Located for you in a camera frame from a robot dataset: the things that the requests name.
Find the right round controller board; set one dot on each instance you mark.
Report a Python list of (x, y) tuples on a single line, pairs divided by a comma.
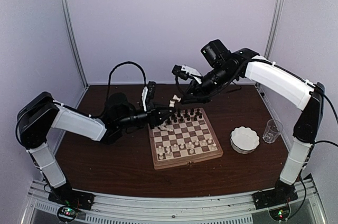
[(279, 214)]

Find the right aluminium frame post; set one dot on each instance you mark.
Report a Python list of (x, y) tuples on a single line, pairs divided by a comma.
[(278, 8)]

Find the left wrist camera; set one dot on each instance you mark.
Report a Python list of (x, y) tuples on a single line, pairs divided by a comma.
[(148, 94)]

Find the left aluminium frame post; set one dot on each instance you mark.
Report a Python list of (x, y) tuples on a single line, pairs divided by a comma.
[(73, 44)]

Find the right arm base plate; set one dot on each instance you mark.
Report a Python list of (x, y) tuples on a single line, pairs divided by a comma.
[(271, 198)]

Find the clear drinking glass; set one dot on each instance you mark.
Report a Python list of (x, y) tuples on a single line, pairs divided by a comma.
[(272, 131)]

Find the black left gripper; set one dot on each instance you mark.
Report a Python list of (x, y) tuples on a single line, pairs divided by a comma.
[(155, 117)]

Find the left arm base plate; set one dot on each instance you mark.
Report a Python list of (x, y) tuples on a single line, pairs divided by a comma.
[(74, 199)]

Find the white scalloped ceramic bowl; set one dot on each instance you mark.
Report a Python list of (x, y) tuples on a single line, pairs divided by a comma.
[(244, 140)]

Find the black chess pieces rows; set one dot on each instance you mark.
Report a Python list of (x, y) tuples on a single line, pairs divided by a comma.
[(185, 116)]

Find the aluminium front rail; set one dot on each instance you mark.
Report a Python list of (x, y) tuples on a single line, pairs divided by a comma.
[(233, 208)]

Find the wooden chess board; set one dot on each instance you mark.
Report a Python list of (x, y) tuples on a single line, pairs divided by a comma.
[(184, 134)]

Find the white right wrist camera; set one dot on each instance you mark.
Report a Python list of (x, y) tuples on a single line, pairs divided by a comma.
[(185, 72)]

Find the aluminium frame post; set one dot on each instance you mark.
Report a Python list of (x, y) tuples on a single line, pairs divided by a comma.
[(278, 8), (73, 44)]

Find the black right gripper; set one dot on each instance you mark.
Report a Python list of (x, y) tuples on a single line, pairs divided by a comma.
[(200, 95)]

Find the white knight chess piece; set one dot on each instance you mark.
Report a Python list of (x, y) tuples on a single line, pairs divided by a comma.
[(168, 153)]

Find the left round controller board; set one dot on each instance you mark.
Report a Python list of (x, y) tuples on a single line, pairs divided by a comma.
[(67, 214)]

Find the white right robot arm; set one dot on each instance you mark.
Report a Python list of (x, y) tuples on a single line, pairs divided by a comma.
[(304, 95)]

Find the round controller board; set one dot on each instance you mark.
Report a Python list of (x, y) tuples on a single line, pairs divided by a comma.
[(279, 214), (67, 214)]

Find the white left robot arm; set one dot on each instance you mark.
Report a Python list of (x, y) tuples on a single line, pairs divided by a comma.
[(44, 114)]

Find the white queen chess piece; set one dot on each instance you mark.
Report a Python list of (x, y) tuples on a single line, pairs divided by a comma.
[(165, 128)]

